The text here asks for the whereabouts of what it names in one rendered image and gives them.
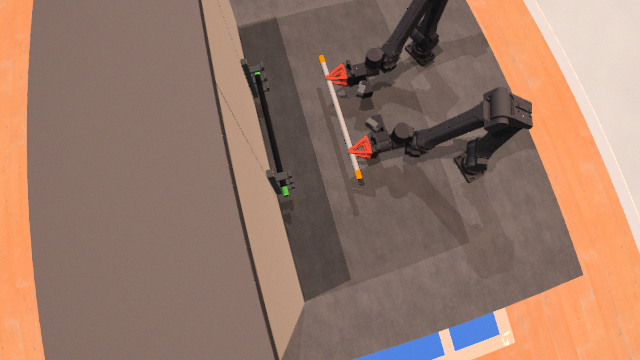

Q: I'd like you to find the grey metal bar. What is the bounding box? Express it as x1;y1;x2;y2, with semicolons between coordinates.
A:
319;55;362;180

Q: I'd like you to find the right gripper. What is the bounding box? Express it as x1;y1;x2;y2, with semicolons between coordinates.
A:
326;60;367;87

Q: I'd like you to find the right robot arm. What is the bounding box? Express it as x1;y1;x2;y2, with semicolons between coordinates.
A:
353;0;448;98

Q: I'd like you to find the black metal bar with green ends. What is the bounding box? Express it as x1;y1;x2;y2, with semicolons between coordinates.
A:
254;72;289;197

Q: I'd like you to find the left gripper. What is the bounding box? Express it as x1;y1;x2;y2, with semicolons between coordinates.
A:
348;133;392;159

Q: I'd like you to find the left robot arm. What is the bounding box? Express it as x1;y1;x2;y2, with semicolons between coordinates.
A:
365;87;533;183

